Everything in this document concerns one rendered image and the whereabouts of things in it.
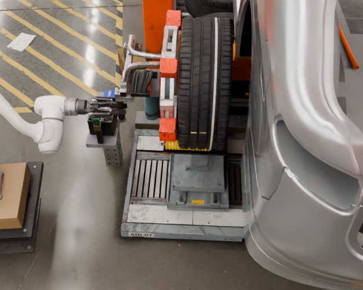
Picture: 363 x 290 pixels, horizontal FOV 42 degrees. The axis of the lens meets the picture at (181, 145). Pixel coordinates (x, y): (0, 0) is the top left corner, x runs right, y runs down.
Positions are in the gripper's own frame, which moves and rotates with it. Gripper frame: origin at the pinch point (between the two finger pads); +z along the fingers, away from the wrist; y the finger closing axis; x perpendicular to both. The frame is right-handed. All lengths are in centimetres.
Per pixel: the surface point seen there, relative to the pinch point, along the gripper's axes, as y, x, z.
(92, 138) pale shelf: -12.4, -37.9, -20.6
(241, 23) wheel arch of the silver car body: -53, 14, 60
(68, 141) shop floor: -47, -83, -49
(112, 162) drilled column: -27, -79, -15
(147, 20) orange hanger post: -57, 11, 9
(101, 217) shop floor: 13, -83, -17
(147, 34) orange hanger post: -57, 2, 9
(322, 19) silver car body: 47, 87, 71
